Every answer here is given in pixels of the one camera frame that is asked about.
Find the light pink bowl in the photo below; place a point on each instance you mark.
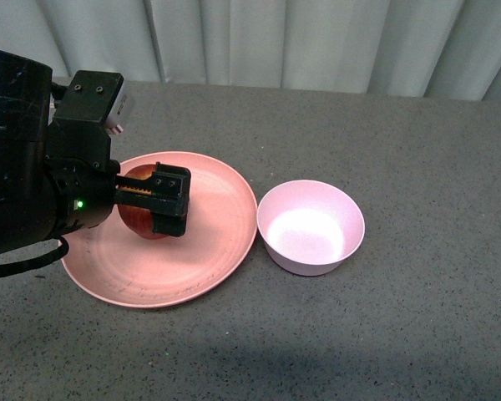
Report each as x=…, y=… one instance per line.
x=309, y=227

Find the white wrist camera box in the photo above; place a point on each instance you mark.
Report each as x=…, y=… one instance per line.
x=120, y=111

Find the red apple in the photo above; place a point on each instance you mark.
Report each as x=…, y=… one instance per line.
x=139, y=220

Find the pink round plate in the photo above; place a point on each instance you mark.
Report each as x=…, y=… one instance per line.
x=115, y=265

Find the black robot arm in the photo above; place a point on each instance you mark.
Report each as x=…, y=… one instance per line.
x=28, y=201

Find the pale grey curtain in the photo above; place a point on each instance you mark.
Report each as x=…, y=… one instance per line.
x=445, y=49

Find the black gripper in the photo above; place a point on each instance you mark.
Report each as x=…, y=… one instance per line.
x=77, y=158

